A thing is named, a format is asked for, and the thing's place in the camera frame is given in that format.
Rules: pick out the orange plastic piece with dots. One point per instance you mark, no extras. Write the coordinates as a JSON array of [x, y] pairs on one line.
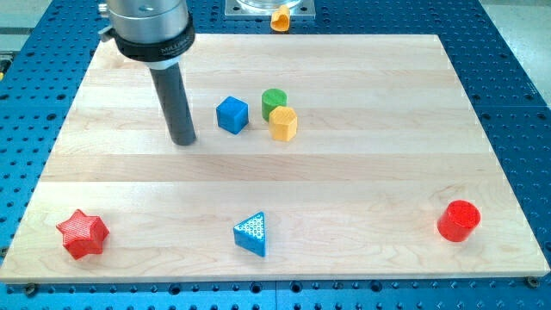
[[280, 19]]

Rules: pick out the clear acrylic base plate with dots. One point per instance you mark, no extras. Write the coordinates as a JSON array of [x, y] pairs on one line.
[[251, 9]]

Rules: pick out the green cylinder block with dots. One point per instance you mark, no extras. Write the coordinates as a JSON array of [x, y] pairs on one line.
[[271, 99]]

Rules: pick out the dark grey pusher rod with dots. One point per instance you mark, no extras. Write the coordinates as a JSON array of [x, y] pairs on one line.
[[174, 103]]

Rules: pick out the yellow hexagon block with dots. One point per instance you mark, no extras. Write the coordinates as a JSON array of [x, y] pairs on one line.
[[283, 123]]

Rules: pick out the blue triangle block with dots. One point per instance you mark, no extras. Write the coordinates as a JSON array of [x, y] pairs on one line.
[[250, 234]]

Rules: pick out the blue perforated table plate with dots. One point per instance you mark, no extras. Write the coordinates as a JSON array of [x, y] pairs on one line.
[[44, 78]]

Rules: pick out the blue cube block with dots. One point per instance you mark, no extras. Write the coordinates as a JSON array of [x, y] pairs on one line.
[[232, 114]]

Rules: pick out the red cylinder block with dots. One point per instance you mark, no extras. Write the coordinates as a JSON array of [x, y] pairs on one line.
[[458, 221]]

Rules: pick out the wooden board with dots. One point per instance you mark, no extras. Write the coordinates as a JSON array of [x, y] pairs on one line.
[[386, 140]]

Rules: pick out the red star block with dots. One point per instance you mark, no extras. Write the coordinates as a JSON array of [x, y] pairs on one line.
[[83, 234]]

